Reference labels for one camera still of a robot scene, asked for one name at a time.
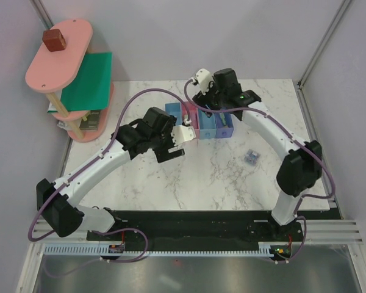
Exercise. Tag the black Canon setup booklet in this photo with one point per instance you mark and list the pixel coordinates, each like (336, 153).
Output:
(91, 122)

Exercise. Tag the light blue bin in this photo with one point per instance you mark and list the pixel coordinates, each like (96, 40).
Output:
(207, 126)
(174, 109)

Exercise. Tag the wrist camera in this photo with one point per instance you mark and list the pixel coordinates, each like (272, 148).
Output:
(204, 80)
(181, 134)

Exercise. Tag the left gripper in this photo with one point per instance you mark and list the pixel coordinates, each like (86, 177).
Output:
(163, 154)

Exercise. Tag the pink wooden shelf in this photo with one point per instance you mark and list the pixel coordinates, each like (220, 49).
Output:
(50, 72)

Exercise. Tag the purple plastic bin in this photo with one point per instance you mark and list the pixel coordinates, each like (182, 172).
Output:
(224, 133)

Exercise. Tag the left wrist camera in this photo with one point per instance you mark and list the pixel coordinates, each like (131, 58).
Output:
(181, 134)

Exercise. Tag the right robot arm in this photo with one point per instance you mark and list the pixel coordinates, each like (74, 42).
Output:
(300, 169)

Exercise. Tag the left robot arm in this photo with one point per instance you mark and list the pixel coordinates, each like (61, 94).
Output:
(58, 202)

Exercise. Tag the green folder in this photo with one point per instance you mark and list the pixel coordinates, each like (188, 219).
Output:
(90, 89)

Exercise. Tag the pink plastic bin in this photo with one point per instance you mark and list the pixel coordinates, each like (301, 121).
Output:
(193, 115)

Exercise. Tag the white cable duct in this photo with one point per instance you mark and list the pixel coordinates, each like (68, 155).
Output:
(105, 249)

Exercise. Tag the brown wooden block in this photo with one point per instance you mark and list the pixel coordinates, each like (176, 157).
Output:
(54, 40)

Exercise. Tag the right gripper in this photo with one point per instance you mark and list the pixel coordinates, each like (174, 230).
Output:
(203, 100)

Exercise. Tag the light blue bin leftmost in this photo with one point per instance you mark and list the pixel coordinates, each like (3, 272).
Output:
(174, 109)

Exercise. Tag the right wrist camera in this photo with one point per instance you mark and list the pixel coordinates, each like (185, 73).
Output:
(204, 80)

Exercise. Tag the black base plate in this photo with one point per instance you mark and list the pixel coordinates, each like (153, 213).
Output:
(134, 240)

